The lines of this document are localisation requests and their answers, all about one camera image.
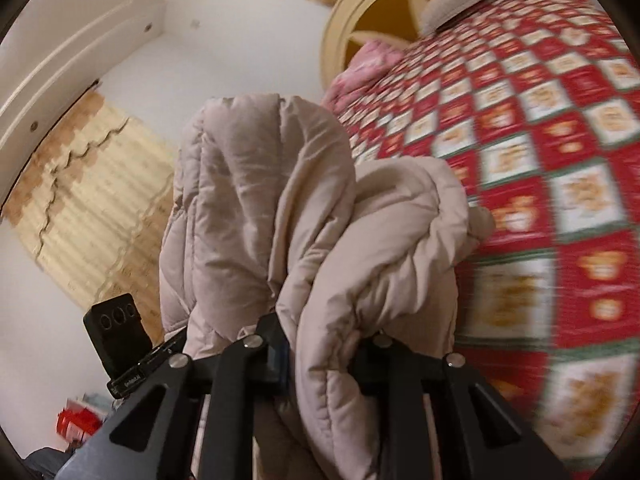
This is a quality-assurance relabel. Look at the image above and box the red box on floor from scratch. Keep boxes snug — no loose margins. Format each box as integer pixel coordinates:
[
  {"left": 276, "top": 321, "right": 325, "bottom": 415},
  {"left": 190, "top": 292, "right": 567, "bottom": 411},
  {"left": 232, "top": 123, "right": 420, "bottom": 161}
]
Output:
[{"left": 55, "top": 408, "right": 103, "bottom": 443}]

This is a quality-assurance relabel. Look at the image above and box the beige quilted puffer jacket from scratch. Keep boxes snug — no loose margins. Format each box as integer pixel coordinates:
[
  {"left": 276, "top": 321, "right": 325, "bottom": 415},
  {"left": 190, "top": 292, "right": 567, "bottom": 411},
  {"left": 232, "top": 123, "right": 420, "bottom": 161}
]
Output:
[{"left": 160, "top": 94, "right": 495, "bottom": 479}]

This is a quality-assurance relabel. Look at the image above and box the cream arched wooden headboard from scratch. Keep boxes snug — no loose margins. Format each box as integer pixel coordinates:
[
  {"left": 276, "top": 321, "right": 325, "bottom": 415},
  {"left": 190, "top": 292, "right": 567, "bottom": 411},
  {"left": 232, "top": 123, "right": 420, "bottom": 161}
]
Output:
[{"left": 320, "top": 0, "right": 430, "bottom": 88}]

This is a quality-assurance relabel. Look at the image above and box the white ceiling cornice moulding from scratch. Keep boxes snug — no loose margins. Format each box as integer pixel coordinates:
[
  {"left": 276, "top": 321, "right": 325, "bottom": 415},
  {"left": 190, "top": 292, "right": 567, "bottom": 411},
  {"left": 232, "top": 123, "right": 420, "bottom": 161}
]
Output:
[{"left": 1, "top": 0, "right": 166, "bottom": 196}]

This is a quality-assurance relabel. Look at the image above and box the beige patterned curtain side window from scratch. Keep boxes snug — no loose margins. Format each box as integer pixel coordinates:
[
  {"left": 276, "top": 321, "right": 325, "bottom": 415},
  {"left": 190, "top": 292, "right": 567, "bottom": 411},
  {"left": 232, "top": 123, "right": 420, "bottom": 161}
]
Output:
[{"left": 2, "top": 90, "right": 176, "bottom": 341}]

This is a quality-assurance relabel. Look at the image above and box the red teddy bear patchwork bedspread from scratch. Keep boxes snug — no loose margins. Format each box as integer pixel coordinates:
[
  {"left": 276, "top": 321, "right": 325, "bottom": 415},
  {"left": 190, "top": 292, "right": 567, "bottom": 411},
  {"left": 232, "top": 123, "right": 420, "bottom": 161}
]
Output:
[{"left": 337, "top": 0, "right": 639, "bottom": 479}]

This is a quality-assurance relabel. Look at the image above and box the pink floral blanket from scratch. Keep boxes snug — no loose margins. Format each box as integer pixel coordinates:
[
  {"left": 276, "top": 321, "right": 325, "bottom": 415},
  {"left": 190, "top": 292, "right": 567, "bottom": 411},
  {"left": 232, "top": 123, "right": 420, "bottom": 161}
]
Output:
[{"left": 321, "top": 40, "right": 405, "bottom": 115}]

